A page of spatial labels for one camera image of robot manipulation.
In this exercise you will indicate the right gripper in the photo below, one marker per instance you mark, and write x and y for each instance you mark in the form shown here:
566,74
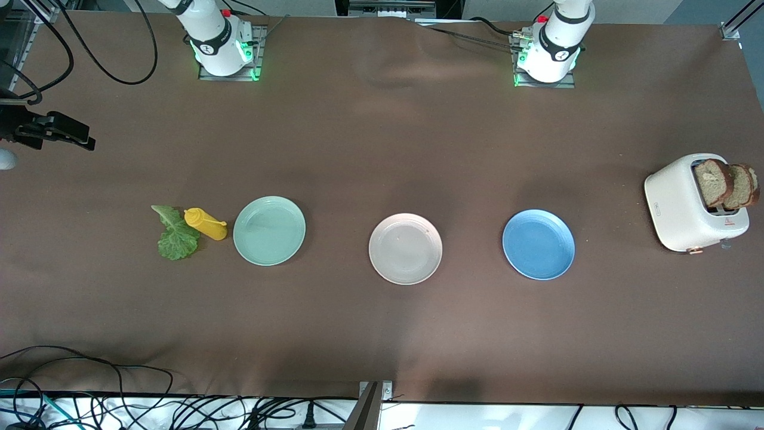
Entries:
13,127

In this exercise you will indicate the green lettuce leaf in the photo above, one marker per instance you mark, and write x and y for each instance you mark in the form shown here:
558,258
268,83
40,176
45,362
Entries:
176,242

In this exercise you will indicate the brown bread slice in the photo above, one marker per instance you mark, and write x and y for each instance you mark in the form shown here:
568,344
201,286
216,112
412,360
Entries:
745,188
713,182

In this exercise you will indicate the mint green plate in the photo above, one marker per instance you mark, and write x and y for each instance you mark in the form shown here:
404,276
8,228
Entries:
268,233

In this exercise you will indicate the beige plate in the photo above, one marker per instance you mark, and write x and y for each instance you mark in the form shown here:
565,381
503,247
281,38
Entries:
406,251

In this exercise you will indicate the blue plate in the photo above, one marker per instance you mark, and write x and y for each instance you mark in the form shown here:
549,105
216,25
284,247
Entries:
538,245

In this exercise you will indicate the yellow mustard squeeze bottle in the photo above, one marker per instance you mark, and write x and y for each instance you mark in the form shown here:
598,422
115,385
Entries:
206,226

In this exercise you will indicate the dark equipment box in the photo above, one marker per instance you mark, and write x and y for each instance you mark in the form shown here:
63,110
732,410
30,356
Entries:
394,9

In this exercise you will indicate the black power plug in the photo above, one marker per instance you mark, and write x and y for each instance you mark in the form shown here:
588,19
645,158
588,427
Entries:
308,418

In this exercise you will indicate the white toaster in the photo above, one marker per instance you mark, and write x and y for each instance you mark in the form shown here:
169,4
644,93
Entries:
674,215

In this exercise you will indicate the aluminium frame profile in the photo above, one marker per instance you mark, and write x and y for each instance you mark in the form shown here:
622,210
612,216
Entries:
48,12

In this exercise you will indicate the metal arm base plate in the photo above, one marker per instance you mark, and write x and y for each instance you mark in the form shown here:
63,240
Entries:
567,84
258,54

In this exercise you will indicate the metal table clamp bracket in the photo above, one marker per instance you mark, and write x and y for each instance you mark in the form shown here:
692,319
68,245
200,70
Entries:
367,406

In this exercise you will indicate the aluminium corner bracket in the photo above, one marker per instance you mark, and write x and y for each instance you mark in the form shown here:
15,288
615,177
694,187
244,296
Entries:
731,31

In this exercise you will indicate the thin black frame strut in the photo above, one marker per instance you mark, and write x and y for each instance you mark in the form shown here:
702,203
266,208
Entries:
740,15

